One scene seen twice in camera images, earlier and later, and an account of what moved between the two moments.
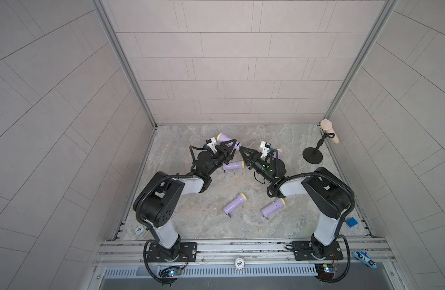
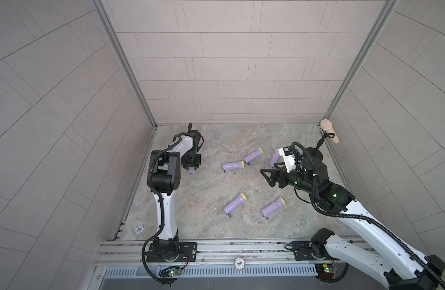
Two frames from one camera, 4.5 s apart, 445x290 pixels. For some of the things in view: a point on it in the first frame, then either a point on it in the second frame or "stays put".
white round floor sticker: (139, 229) stays put
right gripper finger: (252, 154) → (272, 179)
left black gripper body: (215, 161) → (190, 159)
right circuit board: (326, 271) stays put
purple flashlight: (241, 199) stays put
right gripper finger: (250, 164) → (276, 165)
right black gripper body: (263, 168) → (295, 179)
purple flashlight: (272, 206) stays put
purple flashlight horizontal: (237, 165) stays put
